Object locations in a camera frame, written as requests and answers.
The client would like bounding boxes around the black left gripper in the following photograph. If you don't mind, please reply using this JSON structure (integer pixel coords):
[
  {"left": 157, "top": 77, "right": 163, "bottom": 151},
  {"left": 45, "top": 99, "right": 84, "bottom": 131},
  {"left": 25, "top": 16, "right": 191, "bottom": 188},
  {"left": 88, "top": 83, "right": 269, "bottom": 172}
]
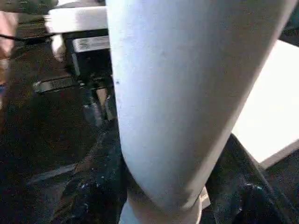
[{"left": 32, "top": 35, "right": 117, "bottom": 126}]

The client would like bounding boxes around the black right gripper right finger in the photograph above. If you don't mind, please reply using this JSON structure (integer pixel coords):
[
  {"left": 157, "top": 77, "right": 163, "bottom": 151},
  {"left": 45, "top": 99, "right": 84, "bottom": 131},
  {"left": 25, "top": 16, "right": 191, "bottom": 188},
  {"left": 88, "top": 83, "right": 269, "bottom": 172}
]
[{"left": 206, "top": 134, "right": 299, "bottom": 224}]

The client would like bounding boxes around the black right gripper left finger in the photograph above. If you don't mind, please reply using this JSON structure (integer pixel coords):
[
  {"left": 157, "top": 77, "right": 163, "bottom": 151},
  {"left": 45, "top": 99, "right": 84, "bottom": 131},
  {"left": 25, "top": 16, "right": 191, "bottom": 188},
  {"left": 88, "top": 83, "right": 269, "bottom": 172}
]
[{"left": 63, "top": 126, "right": 128, "bottom": 224}]

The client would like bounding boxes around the white plastic table leg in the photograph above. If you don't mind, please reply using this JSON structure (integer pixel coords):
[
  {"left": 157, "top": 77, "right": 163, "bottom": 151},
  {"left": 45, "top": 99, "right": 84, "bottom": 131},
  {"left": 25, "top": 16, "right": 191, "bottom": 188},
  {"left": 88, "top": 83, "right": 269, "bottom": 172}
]
[{"left": 104, "top": 0, "right": 298, "bottom": 224}]

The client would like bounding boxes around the white plastic table top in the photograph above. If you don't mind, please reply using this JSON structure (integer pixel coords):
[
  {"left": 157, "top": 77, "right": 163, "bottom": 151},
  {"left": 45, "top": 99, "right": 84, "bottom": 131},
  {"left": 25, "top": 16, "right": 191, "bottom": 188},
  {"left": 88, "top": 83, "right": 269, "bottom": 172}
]
[{"left": 95, "top": 39, "right": 299, "bottom": 224}]

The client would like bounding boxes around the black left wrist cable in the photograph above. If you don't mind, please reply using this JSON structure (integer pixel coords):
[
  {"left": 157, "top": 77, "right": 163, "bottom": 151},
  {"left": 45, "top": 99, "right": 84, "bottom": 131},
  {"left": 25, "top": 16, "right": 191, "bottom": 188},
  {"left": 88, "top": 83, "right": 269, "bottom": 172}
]
[{"left": 0, "top": 33, "right": 56, "bottom": 44}]

